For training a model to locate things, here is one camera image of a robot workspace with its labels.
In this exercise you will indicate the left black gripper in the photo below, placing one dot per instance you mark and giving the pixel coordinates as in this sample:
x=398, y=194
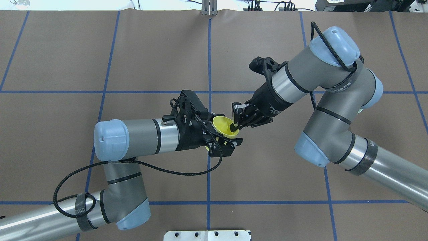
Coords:
x=190, y=138

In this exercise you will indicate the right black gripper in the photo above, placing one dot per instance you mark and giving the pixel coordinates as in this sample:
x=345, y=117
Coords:
x=267, y=99

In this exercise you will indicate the yellow plastic cup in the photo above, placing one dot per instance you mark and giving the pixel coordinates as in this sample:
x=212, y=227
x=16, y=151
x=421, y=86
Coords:
x=222, y=126

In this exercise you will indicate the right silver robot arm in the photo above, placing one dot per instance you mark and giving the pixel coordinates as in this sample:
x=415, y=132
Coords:
x=333, y=62

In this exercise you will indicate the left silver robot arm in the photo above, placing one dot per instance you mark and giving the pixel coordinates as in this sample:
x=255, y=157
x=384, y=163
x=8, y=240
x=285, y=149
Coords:
x=118, y=144

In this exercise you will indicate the black box with label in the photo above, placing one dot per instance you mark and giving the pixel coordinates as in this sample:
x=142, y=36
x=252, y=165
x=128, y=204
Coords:
x=363, y=5

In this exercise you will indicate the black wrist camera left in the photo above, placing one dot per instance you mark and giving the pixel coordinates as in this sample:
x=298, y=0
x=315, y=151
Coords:
x=188, y=103

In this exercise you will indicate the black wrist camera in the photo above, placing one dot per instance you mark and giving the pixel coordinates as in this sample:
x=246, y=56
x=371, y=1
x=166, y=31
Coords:
x=188, y=103
x=266, y=67

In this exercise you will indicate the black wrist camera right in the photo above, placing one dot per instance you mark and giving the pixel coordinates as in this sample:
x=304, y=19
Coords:
x=266, y=67

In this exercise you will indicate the white camera pedestal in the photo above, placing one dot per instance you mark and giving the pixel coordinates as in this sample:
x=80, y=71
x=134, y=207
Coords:
x=208, y=235

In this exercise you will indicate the aluminium frame post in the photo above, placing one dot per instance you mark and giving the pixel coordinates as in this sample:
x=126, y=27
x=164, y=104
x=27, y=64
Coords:
x=209, y=7

